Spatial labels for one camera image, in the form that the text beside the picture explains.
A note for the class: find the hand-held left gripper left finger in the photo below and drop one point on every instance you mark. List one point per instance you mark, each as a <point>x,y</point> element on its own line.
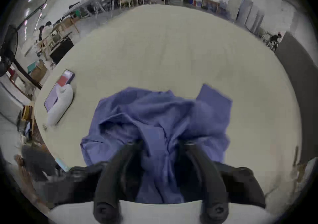
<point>111,180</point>

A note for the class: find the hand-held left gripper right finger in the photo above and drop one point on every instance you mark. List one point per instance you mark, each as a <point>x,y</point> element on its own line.
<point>208,180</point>

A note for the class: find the blue shirt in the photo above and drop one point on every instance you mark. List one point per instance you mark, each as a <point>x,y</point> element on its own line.
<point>159,123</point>

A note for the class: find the white plastic bag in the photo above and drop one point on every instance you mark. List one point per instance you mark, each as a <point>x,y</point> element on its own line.
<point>60,106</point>

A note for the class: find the phone with red label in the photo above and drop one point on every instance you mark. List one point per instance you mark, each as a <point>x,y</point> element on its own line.
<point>59,86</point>

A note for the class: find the cardboard carton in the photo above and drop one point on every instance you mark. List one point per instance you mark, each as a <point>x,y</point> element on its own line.
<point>38,71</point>

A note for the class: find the row of tables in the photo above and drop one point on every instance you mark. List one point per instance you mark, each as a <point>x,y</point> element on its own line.
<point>104,1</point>

